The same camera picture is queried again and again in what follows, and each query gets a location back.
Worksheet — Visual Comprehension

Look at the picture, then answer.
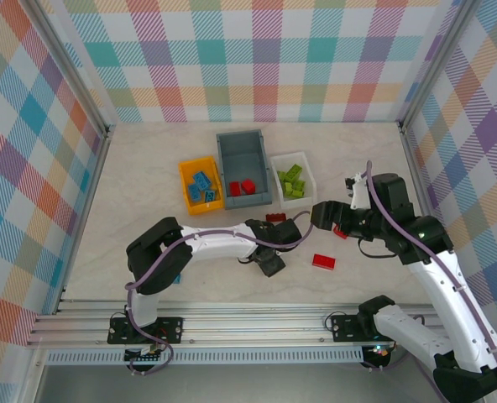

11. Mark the small circuit board with connectors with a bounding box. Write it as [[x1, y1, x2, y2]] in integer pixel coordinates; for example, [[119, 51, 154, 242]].
[[123, 346, 169, 364]]

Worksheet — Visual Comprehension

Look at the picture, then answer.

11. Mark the white plastic bin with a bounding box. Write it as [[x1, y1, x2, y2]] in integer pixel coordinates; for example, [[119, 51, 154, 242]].
[[269, 151, 319, 211]]

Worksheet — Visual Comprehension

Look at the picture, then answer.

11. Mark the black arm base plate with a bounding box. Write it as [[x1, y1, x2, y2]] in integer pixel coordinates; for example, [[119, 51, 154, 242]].
[[330, 314, 409, 343], [107, 317, 186, 346]]

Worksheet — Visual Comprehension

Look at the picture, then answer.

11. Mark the slotted grey cable duct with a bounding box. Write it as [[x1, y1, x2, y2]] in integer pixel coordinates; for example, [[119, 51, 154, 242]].
[[45, 350, 365, 366]]

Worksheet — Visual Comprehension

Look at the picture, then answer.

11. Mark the orange plastic bin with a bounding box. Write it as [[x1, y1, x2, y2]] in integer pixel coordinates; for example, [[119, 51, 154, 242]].
[[177, 155, 227, 217]]

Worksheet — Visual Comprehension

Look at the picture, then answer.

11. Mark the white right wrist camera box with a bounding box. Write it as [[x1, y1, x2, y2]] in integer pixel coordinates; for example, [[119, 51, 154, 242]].
[[343, 170, 374, 210]]

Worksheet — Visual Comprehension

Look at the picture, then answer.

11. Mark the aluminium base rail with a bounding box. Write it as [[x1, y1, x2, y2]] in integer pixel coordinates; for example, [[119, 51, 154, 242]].
[[25, 301, 491, 349]]

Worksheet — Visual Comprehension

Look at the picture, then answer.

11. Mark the thin black cable loop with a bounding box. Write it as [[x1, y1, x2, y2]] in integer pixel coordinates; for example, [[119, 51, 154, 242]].
[[323, 307, 343, 332]]

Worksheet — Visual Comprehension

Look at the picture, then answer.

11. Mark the aluminium frame post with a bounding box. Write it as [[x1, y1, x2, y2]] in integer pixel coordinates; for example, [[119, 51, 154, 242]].
[[396, 0, 483, 133], [19, 0, 118, 139]]

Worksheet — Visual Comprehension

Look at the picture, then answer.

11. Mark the small circuit board with lights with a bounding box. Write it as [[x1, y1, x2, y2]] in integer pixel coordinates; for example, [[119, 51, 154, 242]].
[[362, 343, 395, 362]]

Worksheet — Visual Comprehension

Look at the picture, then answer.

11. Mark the grey plastic bin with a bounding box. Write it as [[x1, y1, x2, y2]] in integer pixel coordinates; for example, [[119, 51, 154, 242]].
[[215, 128, 274, 211]]

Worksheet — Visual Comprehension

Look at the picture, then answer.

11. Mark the aluminium side rail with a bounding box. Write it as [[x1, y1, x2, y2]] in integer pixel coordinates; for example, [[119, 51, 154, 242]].
[[398, 121, 463, 311], [53, 125, 115, 316]]

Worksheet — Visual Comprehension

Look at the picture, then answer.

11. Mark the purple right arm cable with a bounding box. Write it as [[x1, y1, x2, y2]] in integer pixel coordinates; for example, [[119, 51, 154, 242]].
[[364, 160, 497, 403]]

